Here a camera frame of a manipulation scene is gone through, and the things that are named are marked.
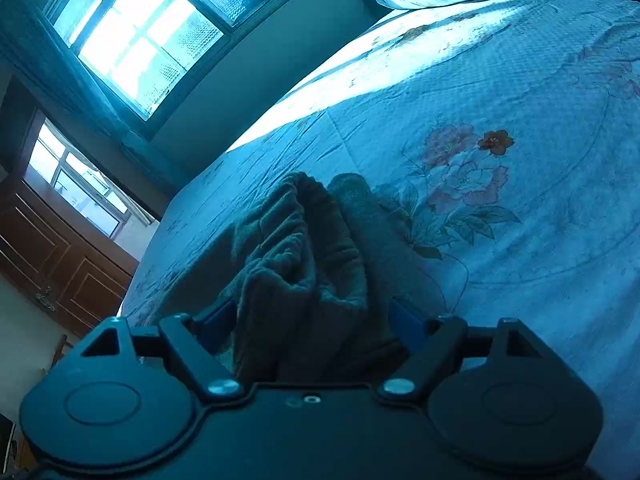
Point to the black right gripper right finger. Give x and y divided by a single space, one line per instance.
434 347

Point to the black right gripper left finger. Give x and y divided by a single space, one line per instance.
192 342

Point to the large bedroom window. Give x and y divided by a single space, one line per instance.
142 49

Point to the wooden chair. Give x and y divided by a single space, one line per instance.
61 348

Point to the brown wooden door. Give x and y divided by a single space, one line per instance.
77 277

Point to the balcony glass door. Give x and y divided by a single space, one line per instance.
88 191

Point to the floral light blue bed sheet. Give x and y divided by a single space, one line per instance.
502 140

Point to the teal left curtain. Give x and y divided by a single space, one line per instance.
50 69

